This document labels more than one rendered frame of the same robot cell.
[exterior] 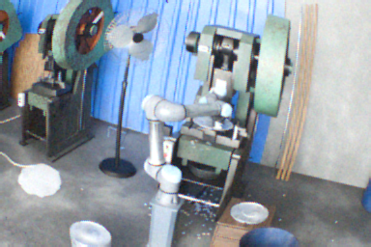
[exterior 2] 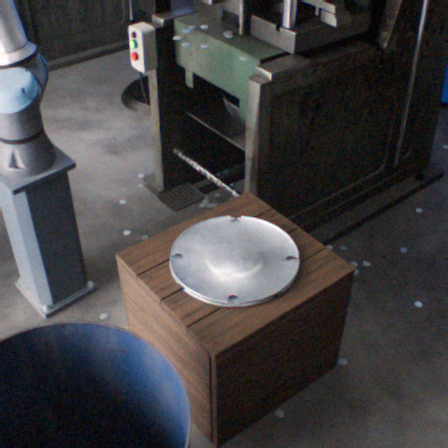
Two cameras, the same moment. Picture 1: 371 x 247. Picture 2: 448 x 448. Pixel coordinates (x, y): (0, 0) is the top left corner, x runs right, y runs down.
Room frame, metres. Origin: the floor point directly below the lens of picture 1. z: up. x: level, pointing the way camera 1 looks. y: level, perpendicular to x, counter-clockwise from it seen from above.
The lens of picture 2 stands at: (1.32, -1.13, 1.29)
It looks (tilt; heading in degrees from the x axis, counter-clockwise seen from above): 39 degrees down; 36
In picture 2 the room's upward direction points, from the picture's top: straight up
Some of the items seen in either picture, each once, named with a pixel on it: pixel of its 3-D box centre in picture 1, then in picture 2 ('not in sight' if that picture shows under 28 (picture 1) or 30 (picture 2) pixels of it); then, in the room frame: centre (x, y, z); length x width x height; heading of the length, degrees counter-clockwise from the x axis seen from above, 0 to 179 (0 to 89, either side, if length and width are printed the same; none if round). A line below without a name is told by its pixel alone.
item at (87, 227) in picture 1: (89, 233); not in sight; (1.69, 0.49, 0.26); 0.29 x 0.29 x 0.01
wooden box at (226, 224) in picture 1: (242, 231); (233, 313); (2.17, -0.55, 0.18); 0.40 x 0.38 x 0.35; 164
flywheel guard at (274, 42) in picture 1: (271, 60); not in sight; (2.86, -0.58, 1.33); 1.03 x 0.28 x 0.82; 164
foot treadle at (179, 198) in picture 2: (197, 197); (240, 175); (2.72, -0.19, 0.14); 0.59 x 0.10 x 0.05; 164
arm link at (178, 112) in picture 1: (196, 110); not in sight; (2.16, -0.05, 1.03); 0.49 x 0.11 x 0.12; 132
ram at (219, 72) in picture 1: (221, 86); not in sight; (2.81, -0.22, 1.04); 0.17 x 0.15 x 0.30; 164
